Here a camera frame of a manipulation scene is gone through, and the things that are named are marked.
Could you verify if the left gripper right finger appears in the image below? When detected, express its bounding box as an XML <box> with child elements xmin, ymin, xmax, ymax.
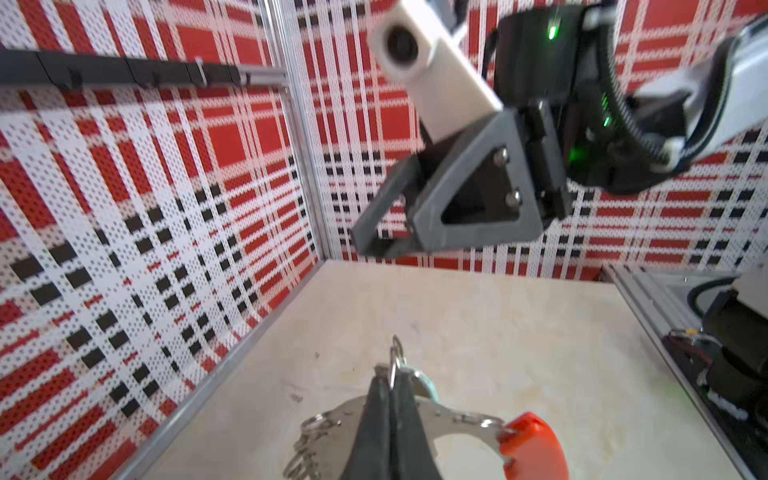
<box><xmin>389</xmin><ymin>373</ymin><xmax>441</xmax><ymax>480</ymax></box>

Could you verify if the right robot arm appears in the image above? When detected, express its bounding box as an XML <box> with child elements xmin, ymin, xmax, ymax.
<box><xmin>351</xmin><ymin>1</ymin><xmax>767</xmax><ymax>259</ymax></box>

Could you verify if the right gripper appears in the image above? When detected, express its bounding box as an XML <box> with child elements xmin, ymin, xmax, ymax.
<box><xmin>352</xmin><ymin>99</ymin><xmax>573</xmax><ymax>259</ymax></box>

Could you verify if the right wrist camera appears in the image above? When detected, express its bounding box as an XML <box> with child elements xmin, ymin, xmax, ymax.
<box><xmin>368</xmin><ymin>1</ymin><xmax>503</xmax><ymax>142</ymax></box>

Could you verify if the black wall hook rail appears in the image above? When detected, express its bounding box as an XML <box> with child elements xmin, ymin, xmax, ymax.
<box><xmin>1</xmin><ymin>49</ymin><xmax>287</xmax><ymax>91</ymax></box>

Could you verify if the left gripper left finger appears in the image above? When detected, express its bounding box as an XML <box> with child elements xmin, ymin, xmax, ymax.
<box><xmin>340</xmin><ymin>376</ymin><xmax>391</xmax><ymax>480</ymax></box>

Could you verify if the mint green key tag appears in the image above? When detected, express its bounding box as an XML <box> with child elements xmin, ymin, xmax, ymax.
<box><xmin>399</xmin><ymin>364</ymin><xmax>439</xmax><ymax>403</ymax></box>

